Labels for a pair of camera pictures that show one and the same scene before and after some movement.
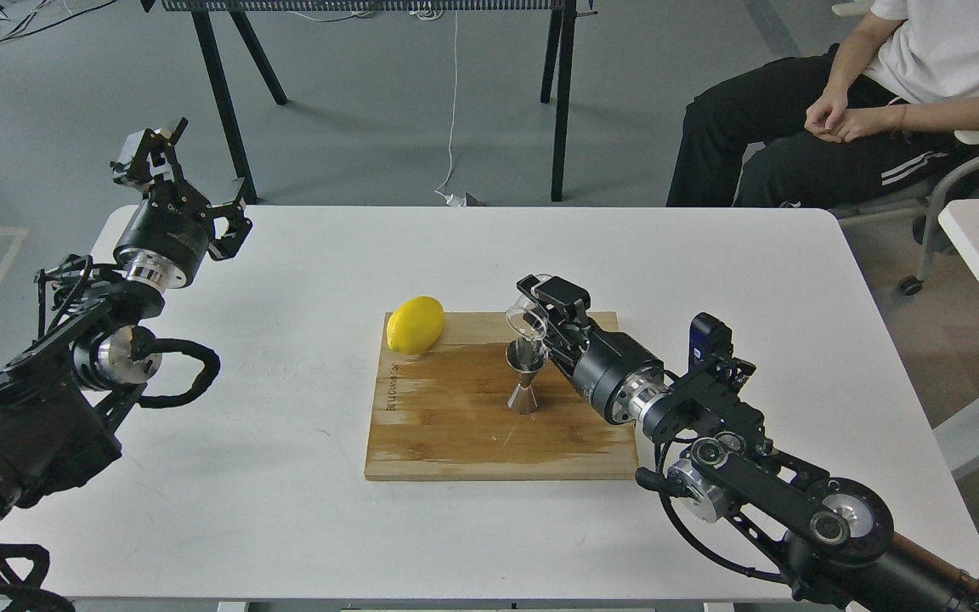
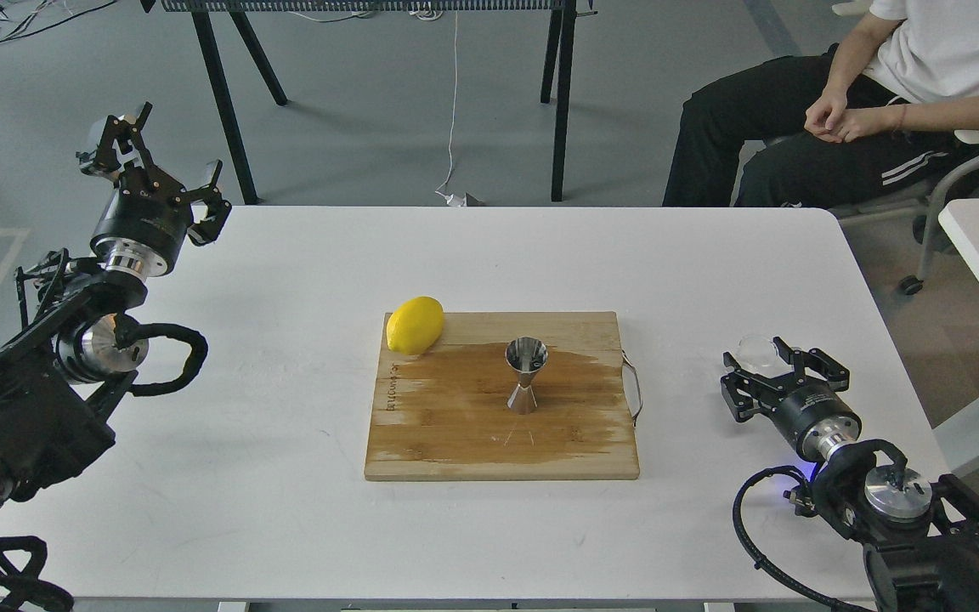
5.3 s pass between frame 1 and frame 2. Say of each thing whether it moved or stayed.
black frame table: stayed
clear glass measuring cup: moved
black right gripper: moved
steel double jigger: stayed
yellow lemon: stayed
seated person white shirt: stayed
